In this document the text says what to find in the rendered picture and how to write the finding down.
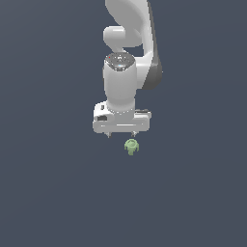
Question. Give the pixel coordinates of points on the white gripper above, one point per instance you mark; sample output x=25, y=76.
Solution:
x=120, y=121

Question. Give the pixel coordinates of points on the small green object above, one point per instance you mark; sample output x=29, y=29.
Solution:
x=131, y=146

